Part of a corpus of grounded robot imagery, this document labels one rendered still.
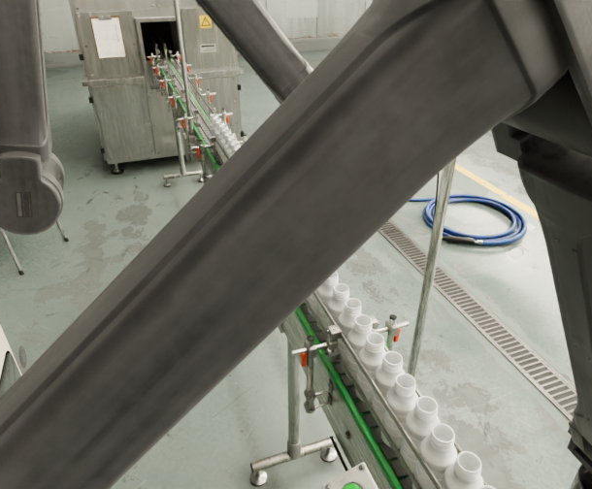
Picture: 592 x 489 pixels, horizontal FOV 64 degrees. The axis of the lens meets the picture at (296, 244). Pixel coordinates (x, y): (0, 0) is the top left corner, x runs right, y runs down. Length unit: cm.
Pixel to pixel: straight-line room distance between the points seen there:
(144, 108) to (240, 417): 314
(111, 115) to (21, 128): 407
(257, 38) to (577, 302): 45
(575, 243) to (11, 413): 27
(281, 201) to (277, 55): 47
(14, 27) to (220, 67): 413
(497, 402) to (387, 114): 243
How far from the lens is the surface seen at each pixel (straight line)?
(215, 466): 221
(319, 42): 1094
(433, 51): 17
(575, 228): 28
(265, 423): 231
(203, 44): 462
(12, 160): 61
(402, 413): 94
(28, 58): 60
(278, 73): 63
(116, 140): 474
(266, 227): 16
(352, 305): 109
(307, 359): 110
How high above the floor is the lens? 183
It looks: 32 degrees down
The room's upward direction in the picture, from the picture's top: straight up
